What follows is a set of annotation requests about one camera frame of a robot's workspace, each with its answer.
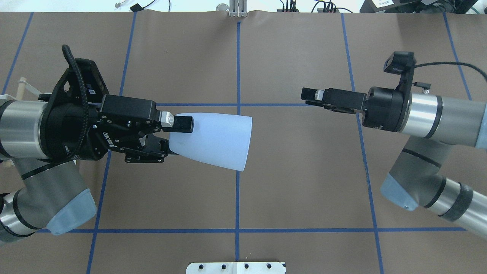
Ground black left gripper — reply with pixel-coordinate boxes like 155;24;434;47
40;58;194;163

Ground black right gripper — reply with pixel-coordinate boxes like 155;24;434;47
301;87;404;132

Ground light blue plastic cup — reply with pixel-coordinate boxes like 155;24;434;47
169;113;253;171

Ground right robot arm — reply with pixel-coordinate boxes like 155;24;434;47
301;87;486;238

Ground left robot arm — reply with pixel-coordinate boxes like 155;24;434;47
1;58;195;245

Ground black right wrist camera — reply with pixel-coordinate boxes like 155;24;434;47
383;51;431;95

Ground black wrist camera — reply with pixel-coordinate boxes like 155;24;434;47
51;45;108;105
383;51;431;95

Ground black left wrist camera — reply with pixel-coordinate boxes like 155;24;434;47
51;45;108;105

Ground aluminium camera post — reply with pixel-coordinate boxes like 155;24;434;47
228;0;248;18

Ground white wire cup holder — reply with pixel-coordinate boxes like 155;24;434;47
0;77;48;166

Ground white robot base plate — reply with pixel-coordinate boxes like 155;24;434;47
186;261;286;274

